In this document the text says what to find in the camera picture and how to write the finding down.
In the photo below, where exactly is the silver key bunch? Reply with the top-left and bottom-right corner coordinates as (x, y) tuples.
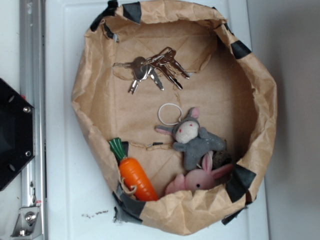
(113, 47), (190, 95)

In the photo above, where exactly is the orange plastic carrot toy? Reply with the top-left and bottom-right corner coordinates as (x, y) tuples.
(108, 137), (159, 202)

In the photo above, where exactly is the dark brown fuzzy object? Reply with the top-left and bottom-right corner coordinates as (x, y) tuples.
(212, 150), (232, 169)

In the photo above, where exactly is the pink plush bunny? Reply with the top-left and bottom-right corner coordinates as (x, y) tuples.
(164, 151), (233, 195)

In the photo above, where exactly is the brown paper bag bin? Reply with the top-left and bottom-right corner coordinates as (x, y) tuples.
(72, 0), (277, 236)

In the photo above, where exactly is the black mounting plate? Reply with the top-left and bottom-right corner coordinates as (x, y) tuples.
(0, 79), (35, 191)

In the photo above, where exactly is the white loop cord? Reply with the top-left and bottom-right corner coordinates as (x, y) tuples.
(158, 102), (183, 126)

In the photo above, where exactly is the grey plush bunny keychain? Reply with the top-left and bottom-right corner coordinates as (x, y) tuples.
(155, 107), (226, 171)

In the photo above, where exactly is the aluminium extrusion rail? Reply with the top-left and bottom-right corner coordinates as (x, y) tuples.
(19, 0), (48, 240)

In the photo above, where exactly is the silver corner bracket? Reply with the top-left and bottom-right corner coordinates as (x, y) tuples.
(10, 206), (42, 240)

